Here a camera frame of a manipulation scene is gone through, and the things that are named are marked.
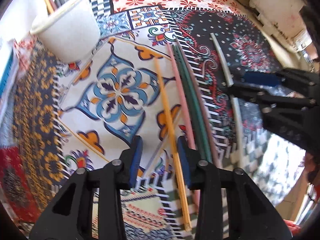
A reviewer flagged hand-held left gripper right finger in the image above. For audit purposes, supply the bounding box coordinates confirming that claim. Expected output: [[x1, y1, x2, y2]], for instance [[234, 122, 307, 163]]
[[176, 135, 293, 240]]

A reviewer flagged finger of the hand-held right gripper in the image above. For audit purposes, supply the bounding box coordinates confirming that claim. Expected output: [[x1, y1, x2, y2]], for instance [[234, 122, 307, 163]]
[[239, 67, 320, 98], [226, 83, 320, 153]]

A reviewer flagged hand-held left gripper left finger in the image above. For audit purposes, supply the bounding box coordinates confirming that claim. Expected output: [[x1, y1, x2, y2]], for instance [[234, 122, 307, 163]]
[[29, 135, 144, 240]]

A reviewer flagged green chopstick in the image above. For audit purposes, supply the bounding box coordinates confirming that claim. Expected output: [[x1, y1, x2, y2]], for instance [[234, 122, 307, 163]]
[[172, 44, 209, 161], [175, 44, 214, 163]]

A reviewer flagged white ceramic cup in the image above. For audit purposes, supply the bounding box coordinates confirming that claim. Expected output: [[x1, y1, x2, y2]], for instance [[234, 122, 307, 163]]
[[30, 0, 101, 63]]

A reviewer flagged patterned tablecloth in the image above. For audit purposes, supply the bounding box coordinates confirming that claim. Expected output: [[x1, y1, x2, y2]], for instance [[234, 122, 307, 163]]
[[0, 0, 309, 240]]

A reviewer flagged blue white plastic bag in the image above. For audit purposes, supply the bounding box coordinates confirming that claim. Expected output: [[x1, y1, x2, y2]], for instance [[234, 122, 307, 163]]
[[0, 47, 15, 98]]

